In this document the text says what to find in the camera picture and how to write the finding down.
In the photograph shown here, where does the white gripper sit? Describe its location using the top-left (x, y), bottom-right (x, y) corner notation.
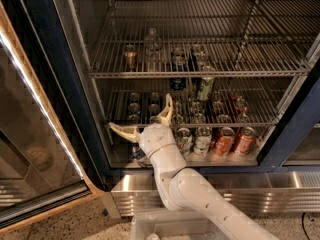
top-left (109, 93), bottom-right (175, 158)

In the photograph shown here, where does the orange can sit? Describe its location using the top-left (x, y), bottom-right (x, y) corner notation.
top-left (124, 44), bottom-right (137, 70)

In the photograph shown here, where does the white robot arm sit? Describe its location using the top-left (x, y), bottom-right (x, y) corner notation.
top-left (109, 95), bottom-right (279, 240)

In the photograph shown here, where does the blue pepsi can left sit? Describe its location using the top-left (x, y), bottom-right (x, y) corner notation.
top-left (128, 143), bottom-right (145, 161)

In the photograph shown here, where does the white green can left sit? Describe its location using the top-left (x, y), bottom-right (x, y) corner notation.
top-left (175, 128), bottom-right (192, 158)

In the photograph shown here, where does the blue can middle shelf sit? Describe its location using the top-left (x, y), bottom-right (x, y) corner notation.
top-left (170, 47), bottom-right (186, 90)

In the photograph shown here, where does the red soda can left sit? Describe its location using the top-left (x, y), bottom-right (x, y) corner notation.
top-left (214, 127), bottom-right (235, 156)

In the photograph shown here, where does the red soda can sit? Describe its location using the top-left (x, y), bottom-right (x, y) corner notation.
top-left (214, 127), bottom-right (235, 156)
top-left (233, 127), bottom-right (256, 156)

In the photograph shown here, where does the green can middle shelf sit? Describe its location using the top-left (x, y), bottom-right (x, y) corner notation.
top-left (189, 44), bottom-right (214, 101)

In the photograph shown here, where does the red soda can right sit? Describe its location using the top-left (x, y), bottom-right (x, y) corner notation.
top-left (233, 127), bottom-right (256, 156)

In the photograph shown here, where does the open glass fridge door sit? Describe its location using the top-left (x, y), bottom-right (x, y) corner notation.
top-left (0, 1), bottom-right (102, 234)

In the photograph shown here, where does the stainless steel fridge base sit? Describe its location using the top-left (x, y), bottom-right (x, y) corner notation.
top-left (111, 171), bottom-right (320, 216)

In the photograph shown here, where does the clear plastic water bottle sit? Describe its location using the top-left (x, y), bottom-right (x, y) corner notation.
top-left (144, 28), bottom-right (161, 72)

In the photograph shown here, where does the clear plastic bin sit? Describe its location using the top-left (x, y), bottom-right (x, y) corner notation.
top-left (131, 209), bottom-right (229, 240)

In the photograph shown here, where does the middle wire shelf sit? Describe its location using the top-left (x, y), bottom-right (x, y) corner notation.
top-left (105, 77), bottom-right (291, 128)

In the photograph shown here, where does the wire shelf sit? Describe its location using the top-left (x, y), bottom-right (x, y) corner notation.
top-left (89, 0), bottom-right (320, 79)
top-left (105, 77), bottom-right (291, 128)

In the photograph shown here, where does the top wire shelf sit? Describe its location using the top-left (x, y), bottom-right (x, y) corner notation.
top-left (89, 0), bottom-right (320, 79)

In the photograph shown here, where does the black cable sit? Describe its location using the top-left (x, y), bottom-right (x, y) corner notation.
top-left (301, 212), bottom-right (313, 240)

